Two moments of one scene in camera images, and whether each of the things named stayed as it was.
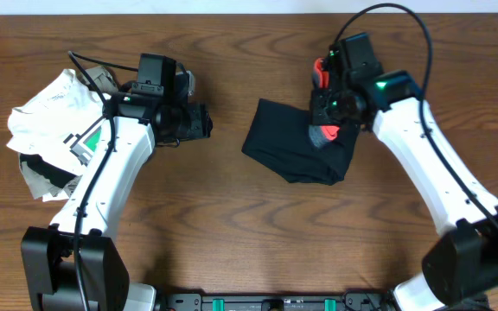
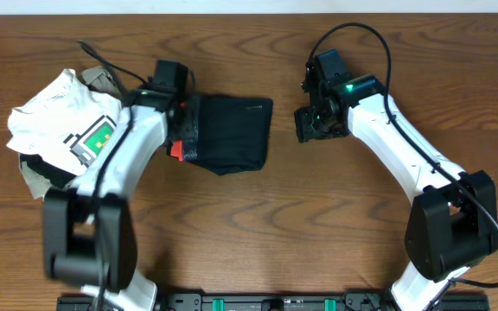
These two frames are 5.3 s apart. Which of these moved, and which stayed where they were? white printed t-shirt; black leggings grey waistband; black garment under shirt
Moved: black leggings grey waistband
Stayed: white printed t-shirt; black garment under shirt
